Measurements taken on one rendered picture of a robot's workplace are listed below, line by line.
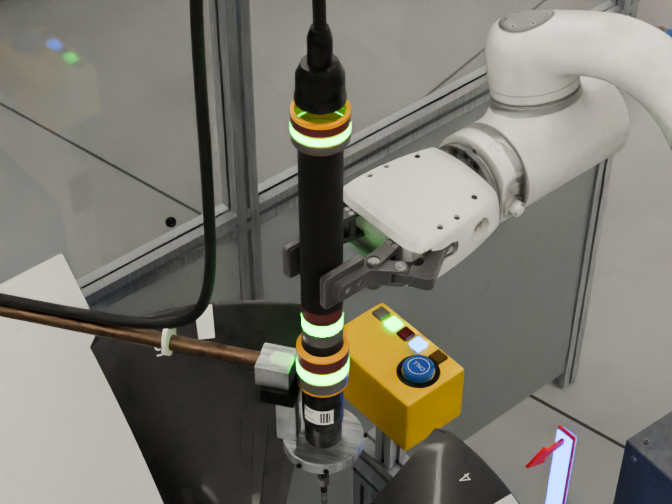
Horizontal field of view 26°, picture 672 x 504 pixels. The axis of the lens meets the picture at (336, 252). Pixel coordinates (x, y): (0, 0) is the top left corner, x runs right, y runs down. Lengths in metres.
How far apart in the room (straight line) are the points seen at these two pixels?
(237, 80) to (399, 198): 0.89
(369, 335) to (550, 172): 0.71
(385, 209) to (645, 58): 0.23
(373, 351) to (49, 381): 0.47
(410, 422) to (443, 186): 0.70
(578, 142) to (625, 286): 2.33
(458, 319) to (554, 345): 0.41
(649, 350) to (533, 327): 0.46
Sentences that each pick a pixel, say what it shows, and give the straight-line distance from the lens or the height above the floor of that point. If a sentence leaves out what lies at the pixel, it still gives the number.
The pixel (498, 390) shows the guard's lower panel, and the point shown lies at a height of 0.14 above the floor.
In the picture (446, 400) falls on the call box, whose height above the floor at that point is 1.03.
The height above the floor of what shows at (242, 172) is 1.08.
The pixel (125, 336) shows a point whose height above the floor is 1.54.
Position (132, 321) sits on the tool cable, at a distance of 1.24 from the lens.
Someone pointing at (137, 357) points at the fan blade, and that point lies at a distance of 1.42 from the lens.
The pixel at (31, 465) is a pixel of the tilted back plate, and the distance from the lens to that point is 1.58.
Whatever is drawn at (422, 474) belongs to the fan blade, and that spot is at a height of 1.19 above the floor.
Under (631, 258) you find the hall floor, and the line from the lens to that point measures 3.63.
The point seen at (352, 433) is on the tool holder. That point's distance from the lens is 1.27.
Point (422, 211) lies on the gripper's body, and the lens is 1.15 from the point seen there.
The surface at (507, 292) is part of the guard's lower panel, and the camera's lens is 2.87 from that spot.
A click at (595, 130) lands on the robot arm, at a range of 1.25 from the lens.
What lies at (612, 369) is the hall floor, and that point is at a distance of 3.36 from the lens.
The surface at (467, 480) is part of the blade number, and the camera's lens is 1.60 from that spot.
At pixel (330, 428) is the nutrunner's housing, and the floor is 1.48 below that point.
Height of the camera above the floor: 2.43
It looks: 43 degrees down
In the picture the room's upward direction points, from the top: straight up
